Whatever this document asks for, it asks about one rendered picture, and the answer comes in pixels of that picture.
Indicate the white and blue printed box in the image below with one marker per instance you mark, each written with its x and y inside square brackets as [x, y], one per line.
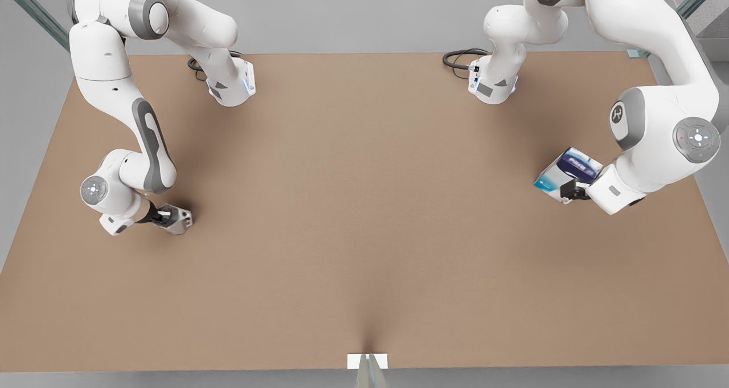
[564, 168]

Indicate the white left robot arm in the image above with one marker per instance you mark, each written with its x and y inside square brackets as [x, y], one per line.
[655, 109]

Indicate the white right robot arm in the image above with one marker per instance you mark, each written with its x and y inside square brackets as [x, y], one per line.
[102, 57]

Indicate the silver frame post with white foot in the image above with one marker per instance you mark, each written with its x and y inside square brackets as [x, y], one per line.
[368, 363]

